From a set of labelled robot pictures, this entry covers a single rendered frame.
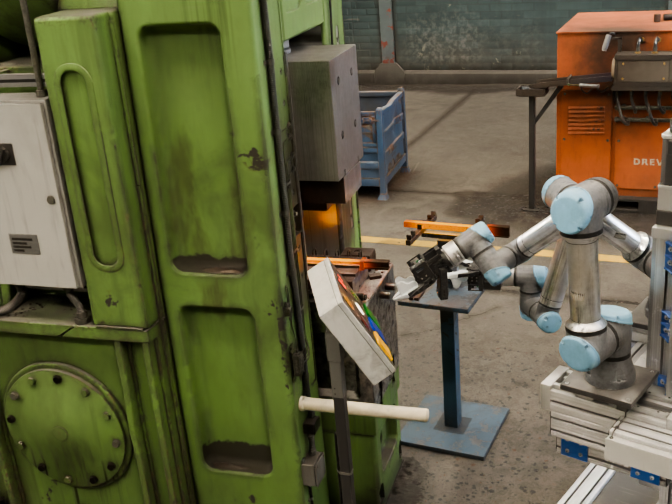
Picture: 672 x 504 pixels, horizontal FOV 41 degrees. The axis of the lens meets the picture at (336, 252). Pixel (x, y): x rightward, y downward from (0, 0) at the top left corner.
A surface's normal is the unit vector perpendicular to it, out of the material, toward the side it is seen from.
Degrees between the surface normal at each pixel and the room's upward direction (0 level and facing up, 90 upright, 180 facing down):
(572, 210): 83
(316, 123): 90
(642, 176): 90
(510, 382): 0
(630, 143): 90
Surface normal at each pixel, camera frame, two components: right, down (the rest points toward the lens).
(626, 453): -0.62, 0.34
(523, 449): -0.08, -0.92
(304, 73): -0.29, 0.38
